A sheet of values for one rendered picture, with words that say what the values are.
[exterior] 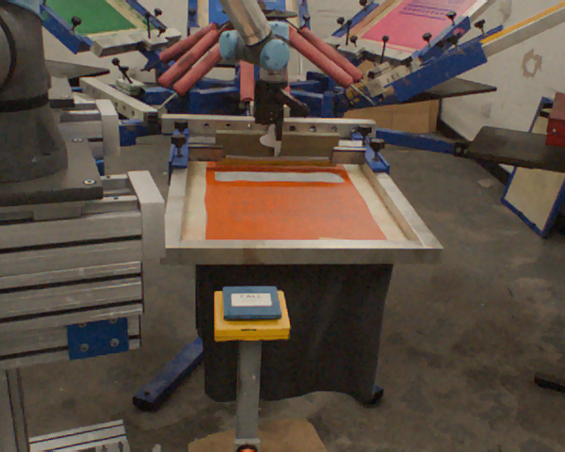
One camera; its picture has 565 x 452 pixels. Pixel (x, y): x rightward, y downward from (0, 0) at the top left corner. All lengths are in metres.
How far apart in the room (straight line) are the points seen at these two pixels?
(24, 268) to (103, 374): 1.72
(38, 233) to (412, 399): 1.89
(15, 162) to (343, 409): 1.81
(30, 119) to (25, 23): 0.12
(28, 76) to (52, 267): 0.26
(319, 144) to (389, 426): 1.08
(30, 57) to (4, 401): 0.72
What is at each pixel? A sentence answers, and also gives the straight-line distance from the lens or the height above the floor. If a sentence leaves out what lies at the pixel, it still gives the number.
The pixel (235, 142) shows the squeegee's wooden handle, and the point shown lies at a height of 1.03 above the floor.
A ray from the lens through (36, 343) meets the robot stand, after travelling 1.05.
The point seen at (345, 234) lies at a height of 0.95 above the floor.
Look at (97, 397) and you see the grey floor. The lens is 2.53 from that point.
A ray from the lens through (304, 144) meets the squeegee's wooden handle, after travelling 1.86.
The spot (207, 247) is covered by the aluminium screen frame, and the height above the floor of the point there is 0.99.
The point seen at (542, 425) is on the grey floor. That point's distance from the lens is 2.62.
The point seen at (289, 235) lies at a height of 0.95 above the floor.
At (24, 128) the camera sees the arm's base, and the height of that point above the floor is 1.32.
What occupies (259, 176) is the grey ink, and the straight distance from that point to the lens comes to 1.78.
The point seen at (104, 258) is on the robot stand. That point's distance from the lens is 0.94.
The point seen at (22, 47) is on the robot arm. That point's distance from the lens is 0.85.
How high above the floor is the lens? 1.55
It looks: 23 degrees down
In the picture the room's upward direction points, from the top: 3 degrees clockwise
